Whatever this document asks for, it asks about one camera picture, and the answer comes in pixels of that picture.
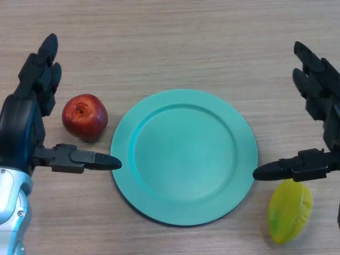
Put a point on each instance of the yellow starfruit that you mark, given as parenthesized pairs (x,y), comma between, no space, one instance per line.
(288,212)

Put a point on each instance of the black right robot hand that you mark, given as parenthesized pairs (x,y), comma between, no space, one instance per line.
(318,85)

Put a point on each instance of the green round plate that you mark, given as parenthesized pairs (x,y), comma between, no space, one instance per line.
(183,159)

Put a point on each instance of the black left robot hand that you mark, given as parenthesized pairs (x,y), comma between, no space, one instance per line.
(18,127)

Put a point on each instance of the red apple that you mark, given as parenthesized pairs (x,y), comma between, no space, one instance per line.
(85,117)

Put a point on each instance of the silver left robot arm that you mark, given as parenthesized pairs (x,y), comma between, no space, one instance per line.
(12,207)

